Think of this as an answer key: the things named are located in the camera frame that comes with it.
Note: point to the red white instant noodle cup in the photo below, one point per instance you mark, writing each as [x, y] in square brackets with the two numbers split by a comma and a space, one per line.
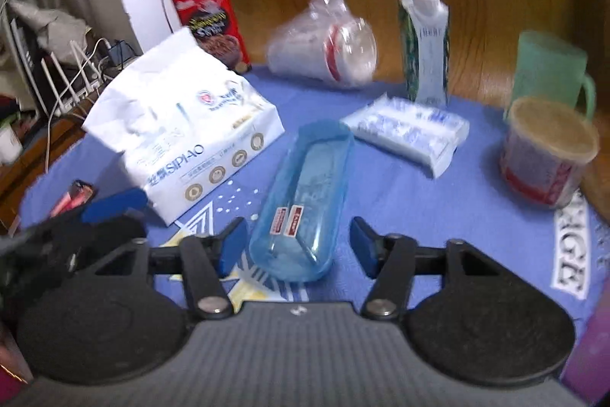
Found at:
[543, 159]

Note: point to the small red pink packet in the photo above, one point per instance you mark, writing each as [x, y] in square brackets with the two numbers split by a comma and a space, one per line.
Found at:
[71, 197]

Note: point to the white green drink carton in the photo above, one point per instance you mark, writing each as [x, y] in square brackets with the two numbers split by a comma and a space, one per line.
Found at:
[429, 54]

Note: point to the large white tissue pack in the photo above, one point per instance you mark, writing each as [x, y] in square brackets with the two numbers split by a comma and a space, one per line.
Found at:
[190, 125]

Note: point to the grey crumpled cloth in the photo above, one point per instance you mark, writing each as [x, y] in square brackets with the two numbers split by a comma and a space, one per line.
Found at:
[47, 23]

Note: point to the wooden side cabinet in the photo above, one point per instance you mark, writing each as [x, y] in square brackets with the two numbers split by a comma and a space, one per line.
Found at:
[28, 159]

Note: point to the clear blue plastic tray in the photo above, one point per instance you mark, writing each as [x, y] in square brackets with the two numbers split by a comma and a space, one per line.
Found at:
[305, 178]

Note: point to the red snack box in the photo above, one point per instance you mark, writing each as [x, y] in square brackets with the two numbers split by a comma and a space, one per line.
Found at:
[205, 6]

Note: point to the pink biscuit tin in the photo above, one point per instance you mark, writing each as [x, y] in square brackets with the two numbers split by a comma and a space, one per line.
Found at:
[593, 354]

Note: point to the blue white pocket tissue pack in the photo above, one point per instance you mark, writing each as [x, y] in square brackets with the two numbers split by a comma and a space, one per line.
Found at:
[405, 130]

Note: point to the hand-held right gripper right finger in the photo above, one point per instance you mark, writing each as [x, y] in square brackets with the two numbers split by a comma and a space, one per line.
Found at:
[364, 249]

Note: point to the green plastic mug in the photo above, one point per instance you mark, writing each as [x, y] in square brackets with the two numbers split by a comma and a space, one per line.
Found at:
[543, 68]

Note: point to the blue printed tablecloth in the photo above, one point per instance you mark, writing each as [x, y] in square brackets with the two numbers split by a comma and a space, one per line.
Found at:
[405, 206]

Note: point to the router with white antennas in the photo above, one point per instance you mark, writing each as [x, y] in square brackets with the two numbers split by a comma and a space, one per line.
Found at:
[76, 59]

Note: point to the black power adapter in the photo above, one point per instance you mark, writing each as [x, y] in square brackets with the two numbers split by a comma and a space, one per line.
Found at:
[121, 52]

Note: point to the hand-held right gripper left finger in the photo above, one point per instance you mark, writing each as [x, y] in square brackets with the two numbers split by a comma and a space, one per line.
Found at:
[233, 245]

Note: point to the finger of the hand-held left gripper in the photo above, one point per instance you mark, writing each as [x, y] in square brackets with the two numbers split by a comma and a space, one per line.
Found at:
[114, 203]

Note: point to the clear plastic cup in bag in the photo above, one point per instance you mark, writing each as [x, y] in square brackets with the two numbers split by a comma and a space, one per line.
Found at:
[309, 49]

